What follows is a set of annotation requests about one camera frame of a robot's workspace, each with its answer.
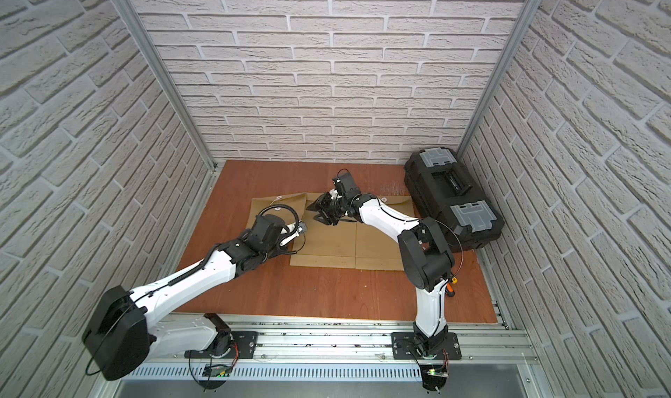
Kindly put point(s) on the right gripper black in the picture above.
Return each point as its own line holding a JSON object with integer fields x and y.
{"x": 321, "y": 203}

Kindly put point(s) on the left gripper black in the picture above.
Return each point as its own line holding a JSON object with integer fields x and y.
{"x": 296, "y": 229}

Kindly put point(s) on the brown kraft file bag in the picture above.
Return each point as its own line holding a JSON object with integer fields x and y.
{"x": 377, "y": 236}

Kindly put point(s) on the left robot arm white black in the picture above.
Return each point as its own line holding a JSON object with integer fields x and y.
{"x": 128, "y": 326}

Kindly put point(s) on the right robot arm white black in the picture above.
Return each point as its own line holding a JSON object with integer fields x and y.
{"x": 425, "y": 253}

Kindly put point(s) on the black plastic toolbox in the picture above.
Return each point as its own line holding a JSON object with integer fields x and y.
{"x": 443, "y": 189}

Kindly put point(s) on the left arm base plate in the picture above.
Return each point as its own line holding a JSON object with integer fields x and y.
{"x": 236, "y": 344}

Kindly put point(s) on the aluminium rail frame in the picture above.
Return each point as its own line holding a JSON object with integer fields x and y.
{"x": 309, "y": 356}

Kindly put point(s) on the orange handled screwdriver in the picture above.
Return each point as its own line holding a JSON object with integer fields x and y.
{"x": 450, "y": 292}

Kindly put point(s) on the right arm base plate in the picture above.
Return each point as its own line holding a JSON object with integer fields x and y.
{"x": 416, "y": 346}

